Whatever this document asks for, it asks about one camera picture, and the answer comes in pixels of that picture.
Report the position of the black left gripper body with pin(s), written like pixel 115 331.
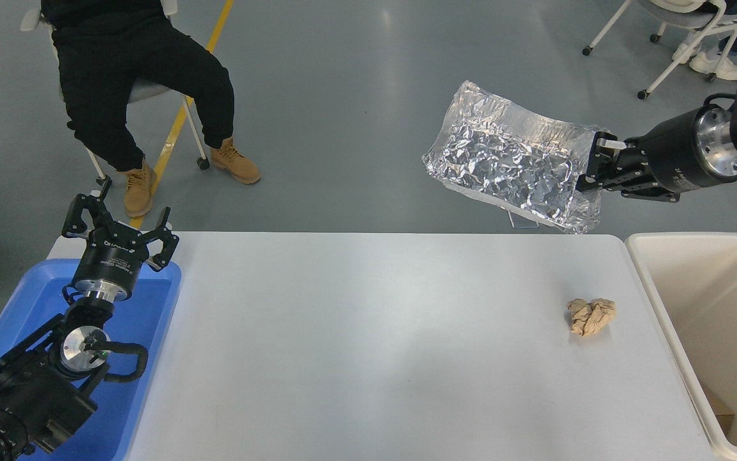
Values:
pixel 112 262

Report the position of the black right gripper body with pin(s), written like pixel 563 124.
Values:
pixel 669 157

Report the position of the silver foil tray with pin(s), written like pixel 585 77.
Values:
pixel 502 153

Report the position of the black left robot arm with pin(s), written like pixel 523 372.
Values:
pixel 29 397

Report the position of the blue plastic tray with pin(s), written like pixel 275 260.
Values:
pixel 144 307

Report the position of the small clear plastic stand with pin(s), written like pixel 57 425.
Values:
pixel 522 219

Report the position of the crumpled tan paper ball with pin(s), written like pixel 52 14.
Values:
pixel 591 318

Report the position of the white wheeled chair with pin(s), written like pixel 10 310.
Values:
pixel 688 16

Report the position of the white chair with grey seat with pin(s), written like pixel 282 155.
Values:
pixel 147 91

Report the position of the large pale plastic bin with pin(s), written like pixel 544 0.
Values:
pixel 714 307

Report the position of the seated person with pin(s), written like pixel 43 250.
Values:
pixel 125 57

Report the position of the brown cardboard piece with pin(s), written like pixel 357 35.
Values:
pixel 720 413

